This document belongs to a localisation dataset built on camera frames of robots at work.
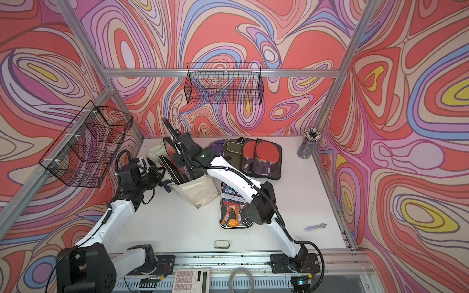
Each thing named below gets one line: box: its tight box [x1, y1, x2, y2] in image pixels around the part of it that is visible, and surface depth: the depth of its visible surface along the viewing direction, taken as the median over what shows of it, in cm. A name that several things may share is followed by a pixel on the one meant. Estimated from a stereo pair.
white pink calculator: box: [172, 267, 211, 293], surface depth 70 cm
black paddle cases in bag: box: [158, 154, 193, 184], surface depth 84 cm
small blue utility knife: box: [302, 223, 328, 231], surface depth 84 cm
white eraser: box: [214, 239, 231, 250], surface depth 79 cm
